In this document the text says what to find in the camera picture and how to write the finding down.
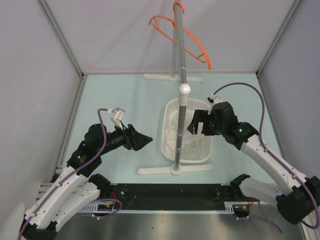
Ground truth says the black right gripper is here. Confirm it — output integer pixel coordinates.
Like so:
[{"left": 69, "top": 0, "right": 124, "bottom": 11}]
[{"left": 187, "top": 109, "right": 226, "bottom": 136}]

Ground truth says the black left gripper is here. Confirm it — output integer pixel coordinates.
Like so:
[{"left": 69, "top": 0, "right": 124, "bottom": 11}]
[{"left": 97, "top": 120, "right": 152, "bottom": 156}]

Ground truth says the white tank top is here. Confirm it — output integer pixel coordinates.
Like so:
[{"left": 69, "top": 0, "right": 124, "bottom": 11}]
[{"left": 163, "top": 123, "right": 205, "bottom": 155}]

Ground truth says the orange plastic hanger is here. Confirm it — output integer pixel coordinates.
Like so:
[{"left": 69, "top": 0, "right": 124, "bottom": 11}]
[{"left": 148, "top": 1, "right": 212, "bottom": 71}]

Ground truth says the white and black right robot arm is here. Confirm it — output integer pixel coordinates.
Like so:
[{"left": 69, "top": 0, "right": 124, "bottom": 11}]
[{"left": 187, "top": 101, "right": 320, "bottom": 225}]

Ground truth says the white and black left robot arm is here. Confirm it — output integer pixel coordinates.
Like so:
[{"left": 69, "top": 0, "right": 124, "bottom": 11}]
[{"left": 18, "top": 123, "right": 153, "bottom": 240}]

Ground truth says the white perforated plastic basket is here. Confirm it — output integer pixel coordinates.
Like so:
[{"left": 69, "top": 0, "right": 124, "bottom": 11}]
[{"left": 161, "top": 98, "right": 213, "bottom": 164}]

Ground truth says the grey clothes rack with white feet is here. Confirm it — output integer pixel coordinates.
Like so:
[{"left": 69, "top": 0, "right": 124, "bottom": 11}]
[{"left": 137, "top": 0, "right": 215, "bottom": 176}]

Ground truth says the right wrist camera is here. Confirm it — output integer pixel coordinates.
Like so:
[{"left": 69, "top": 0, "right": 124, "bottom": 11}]
[{"left": 207, "top": 93, "right": 225, "bottom": 111}]

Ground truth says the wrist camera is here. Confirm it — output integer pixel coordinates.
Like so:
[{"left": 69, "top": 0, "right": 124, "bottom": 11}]
[
  {"left": 107, "top": 107, "right": 125, "bottom": 130},
  {"left": 207, "top": 93, "right": 225, "bottom": 111}
]

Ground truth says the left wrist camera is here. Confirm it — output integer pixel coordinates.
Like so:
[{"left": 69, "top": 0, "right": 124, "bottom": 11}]
[{"left": 107, "top": 107, "right": 125, "bottom": 130}]

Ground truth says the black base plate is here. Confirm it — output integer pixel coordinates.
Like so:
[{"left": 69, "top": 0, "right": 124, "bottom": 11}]
[{"left": 108, "top": 183, "right": 249, "bottom": 211}]

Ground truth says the white slotted cable duct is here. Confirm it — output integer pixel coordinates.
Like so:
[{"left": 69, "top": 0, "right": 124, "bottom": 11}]
[{"left": 77, "top": 201, "right": 251, "bottom": 215}]

